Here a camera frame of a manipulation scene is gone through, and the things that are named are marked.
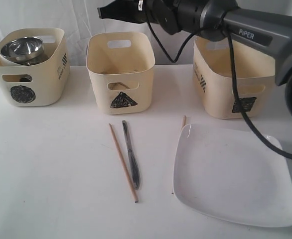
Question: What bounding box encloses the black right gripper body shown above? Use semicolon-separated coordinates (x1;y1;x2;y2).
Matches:
97;0;151;24

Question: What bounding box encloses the steel bowl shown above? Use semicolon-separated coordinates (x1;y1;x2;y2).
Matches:
0;37;44;63

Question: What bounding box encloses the white ceramic bowl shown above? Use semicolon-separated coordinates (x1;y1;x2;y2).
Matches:
0;50;20;66

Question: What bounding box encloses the steel table knife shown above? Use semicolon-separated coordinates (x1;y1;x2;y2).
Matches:
122;120;141;190

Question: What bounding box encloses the wooden chopstick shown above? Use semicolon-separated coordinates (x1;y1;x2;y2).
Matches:
108;123;139;204
181;115;187;129

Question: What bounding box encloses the steel fork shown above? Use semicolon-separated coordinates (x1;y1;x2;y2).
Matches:
109;82;130;90

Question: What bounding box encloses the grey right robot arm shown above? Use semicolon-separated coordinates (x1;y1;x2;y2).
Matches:
98;0;292;115

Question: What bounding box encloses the cream bin with triangle mark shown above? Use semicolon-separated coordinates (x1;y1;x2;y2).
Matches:
86;32;155;115

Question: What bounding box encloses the cream bin with square mark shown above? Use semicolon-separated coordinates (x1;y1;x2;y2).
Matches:
192;36;282;120

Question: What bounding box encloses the wooden chopstick under plate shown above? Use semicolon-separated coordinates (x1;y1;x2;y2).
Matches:
181;115;187;129

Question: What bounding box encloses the cream bin with circle mark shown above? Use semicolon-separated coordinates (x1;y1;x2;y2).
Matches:
0;27;70;107

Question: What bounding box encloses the white square plate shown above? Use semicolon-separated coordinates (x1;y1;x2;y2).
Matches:
173;123;292;228

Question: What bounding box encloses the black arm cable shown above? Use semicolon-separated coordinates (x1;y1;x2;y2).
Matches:
146;18;292;162

